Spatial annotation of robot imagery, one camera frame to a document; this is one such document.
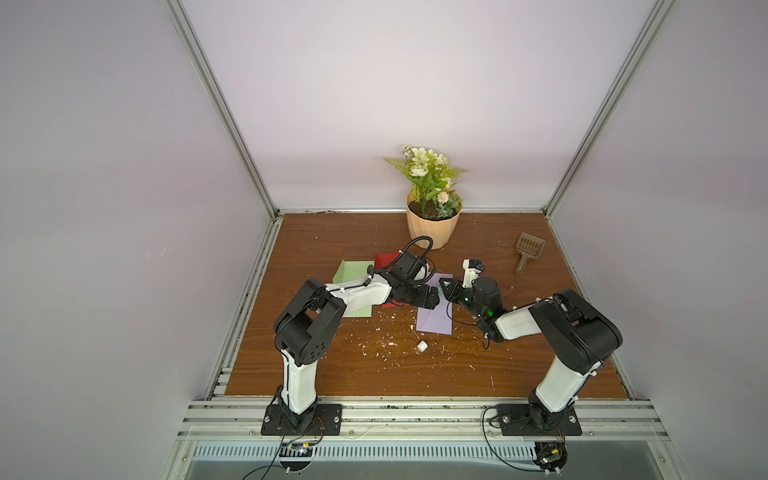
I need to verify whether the beige flower pot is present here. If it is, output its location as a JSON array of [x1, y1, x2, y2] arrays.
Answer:
[[406, 193, 461, 249]]

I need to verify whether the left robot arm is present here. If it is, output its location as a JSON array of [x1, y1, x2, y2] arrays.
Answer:
[[274, 250, 439, 424]]

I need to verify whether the brown plastic scoop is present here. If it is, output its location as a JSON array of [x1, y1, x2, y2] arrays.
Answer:
[[516, 232, 546, 274]]

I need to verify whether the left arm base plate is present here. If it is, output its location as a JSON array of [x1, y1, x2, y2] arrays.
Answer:
[[260, 403, 343, 437]]

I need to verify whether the base cable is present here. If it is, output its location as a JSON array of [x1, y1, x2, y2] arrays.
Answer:
[[241, 419, 325, 480], [479, 406, 568, 475]]

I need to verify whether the red envelope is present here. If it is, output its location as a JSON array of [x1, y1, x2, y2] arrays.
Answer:
[[374, 253, 400, 308]]

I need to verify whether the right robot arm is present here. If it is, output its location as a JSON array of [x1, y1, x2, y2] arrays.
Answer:
[[440, 278, 623, 429]]

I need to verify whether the green envelope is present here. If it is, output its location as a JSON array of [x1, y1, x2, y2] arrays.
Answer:
[[332, 260, 374, 318]]

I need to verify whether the right base cable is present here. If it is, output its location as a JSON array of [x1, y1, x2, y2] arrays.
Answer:
[[479, 406, 568, 475]]

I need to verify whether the purple envelope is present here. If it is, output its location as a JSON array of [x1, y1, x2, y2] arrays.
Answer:
[[416, 273, 453, 335]]

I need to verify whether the left base cable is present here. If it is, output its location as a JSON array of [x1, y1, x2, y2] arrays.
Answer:
[[241, 419, 325, 480]]

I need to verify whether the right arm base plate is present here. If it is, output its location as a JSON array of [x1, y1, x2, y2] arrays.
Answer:
[[495, 404, 583, 437]]

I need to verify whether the artificial flower plant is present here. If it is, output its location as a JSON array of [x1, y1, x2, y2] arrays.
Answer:
[[384, 145, 467, 221]]

